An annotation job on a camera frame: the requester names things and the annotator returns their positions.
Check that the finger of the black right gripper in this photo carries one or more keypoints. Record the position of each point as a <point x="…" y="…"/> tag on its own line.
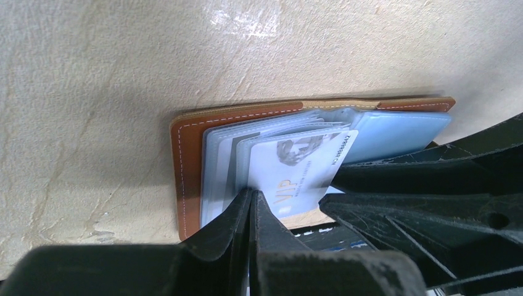
<point x="467" y="244"/>
<point x="489" y="161"/>

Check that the brown leather card holder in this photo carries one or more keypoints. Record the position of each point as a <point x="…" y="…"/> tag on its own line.
<point x="187" y="130"/>

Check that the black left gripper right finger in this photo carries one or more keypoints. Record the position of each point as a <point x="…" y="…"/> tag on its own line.
<point x="282" y="265"/>

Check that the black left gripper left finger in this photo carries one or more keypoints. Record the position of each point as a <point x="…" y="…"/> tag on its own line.
<point x="213" y="261"/>

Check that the white VIP card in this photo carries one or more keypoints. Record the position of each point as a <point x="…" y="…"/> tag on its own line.
<point x="294" y="171"/>

